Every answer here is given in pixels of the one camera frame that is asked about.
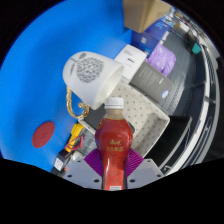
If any blue cardboard box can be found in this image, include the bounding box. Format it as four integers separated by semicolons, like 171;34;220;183
130;19;171;56

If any red drink bottle white cap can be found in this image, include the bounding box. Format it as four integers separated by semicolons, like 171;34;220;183
94;97;134;192

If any beige dotted pegboard tray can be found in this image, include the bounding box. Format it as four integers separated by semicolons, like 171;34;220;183
78;76;171;158

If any black box with white label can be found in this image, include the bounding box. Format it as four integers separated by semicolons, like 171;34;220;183
51;148;73;173

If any dark grey upright box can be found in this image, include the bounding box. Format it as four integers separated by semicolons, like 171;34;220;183
129;60;175;108

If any dark wall shelf unit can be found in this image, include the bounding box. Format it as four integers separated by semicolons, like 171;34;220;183
146;6;224;174

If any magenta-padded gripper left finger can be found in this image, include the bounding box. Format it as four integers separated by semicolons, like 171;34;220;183
62;147;105;190

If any brown cardboard box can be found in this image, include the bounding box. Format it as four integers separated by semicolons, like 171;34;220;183
122;0;173;34

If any flat round red coaster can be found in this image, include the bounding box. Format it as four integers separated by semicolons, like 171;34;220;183
31;121;56;149

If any purple plastic bag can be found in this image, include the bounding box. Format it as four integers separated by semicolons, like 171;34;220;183
145;43;177;78

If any white cardboard box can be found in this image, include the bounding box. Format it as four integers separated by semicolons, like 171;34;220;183
114;44;148;80

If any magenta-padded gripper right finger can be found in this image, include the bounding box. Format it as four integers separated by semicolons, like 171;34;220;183
124;148;165;190

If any white mug gold handle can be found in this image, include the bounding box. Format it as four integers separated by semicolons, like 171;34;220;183
62;50;125;119

